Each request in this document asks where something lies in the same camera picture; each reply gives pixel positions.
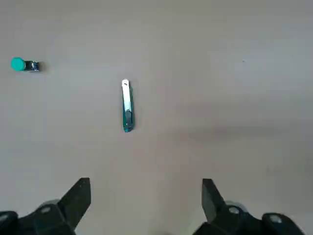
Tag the green utility knife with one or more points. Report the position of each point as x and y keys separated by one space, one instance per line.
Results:
x=127 y=102

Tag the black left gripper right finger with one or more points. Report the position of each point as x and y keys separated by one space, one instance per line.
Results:
x=215 y=208

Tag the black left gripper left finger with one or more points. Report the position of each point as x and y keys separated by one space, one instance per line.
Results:
x=71 y=205

